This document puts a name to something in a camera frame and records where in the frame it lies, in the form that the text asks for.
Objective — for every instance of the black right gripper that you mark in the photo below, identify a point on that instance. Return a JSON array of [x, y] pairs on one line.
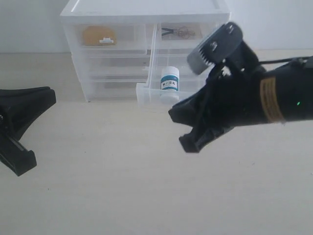
[[230, 98]]

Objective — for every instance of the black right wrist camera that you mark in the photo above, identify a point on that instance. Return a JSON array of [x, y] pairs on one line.
[[226, 47]]

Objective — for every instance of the yellow cheese wedge toy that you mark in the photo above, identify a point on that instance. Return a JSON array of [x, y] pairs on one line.
[[97, 35]]

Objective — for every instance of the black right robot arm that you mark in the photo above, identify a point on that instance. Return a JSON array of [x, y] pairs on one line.
[[286, 92]]

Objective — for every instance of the white blue pill bottle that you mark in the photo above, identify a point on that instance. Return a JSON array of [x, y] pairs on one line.
[[169, 84]]

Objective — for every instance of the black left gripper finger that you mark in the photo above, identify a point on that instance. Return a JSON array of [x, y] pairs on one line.
[[15, 156], [20, 108]]

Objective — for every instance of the white plastic drawer cabinet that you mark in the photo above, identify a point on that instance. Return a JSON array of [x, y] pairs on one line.
[[146, 12]]

